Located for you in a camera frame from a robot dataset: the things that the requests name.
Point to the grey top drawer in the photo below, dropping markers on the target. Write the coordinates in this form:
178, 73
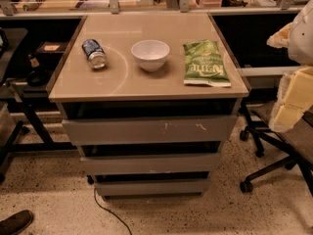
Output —
148, 130

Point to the blue soda can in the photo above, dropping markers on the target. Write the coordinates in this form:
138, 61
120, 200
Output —
94, 53

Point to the white bowl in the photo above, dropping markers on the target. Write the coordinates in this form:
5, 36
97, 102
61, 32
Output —
150, 55

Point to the grey bottom drawer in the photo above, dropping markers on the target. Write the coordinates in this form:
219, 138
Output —
151, 188

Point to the black desk frame left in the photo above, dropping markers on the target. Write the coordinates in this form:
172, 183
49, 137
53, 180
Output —
10, 145

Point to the grey drawer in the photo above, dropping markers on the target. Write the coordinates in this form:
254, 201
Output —
150, 164
151, 188
148, 130

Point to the black office chair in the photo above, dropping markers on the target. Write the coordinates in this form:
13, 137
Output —
296, 143

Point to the dark glass bottle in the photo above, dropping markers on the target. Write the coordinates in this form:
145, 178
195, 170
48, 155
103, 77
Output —
38, 76

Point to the green chip bag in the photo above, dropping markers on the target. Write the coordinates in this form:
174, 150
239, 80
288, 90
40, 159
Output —
204, 65

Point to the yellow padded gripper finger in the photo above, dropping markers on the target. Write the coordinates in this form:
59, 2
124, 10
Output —
294, 98

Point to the grey drawer cabinet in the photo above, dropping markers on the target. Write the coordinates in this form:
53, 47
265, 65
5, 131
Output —
123, 90

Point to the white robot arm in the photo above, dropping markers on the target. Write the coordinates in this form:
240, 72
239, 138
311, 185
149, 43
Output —
297, 37

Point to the dark shoe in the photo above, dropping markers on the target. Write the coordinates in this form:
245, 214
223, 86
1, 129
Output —
16, 223

